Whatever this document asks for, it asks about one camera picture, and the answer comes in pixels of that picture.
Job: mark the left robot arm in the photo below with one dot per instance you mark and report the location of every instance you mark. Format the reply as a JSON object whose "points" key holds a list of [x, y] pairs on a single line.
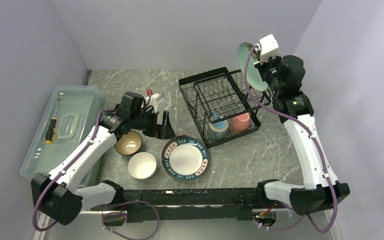
{"points": [[58, 194]]}

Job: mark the black wire dish rack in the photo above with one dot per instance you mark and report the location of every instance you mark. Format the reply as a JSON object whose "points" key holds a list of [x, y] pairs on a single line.
{"points": [[224, 92]]}

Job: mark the pink mug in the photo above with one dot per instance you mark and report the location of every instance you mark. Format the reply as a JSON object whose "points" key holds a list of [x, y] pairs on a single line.
{"points": [[240, 123]]}

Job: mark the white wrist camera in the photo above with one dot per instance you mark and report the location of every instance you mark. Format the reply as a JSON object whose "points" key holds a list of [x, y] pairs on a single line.
{"points": [[267, 48], [153, 99]]}

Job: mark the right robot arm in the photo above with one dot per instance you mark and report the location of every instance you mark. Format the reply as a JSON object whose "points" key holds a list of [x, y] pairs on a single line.
{"points": [[321, 189]]}

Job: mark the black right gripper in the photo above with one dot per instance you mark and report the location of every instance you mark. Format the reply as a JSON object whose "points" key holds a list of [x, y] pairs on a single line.
{"points": [[261, 67]]}

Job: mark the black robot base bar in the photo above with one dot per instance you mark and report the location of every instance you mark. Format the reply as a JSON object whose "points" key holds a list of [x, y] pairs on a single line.
{"points": [[192, 204]]}

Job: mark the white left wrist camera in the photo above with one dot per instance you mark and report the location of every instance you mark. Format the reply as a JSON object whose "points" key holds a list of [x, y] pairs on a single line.
{"points": [[153, 99]]}

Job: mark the white bowl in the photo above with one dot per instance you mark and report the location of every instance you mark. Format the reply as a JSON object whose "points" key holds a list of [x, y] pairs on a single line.
{"points": [[142, 166]]}

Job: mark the light blue flower plate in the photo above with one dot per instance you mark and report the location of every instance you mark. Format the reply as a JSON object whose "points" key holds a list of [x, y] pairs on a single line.
{"points": [[253, 76]]}

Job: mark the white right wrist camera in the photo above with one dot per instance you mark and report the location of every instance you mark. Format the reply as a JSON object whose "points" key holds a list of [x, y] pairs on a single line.
{"points": [[267, 48]]}

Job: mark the yellow black screwdriver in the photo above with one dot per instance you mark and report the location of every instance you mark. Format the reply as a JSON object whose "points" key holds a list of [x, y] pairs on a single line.
{"points": [[51, 131]]}

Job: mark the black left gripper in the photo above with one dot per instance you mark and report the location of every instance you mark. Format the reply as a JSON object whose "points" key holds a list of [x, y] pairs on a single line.
{"points": [[162, 131]]}

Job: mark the dark bowl beige inside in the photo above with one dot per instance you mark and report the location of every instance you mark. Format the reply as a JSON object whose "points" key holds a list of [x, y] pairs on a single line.
{"points": [[129, 143]]}

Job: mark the white plate teal lettered rim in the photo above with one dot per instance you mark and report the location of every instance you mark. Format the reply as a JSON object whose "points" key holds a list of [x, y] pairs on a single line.
{"points": [[185, 157]]}

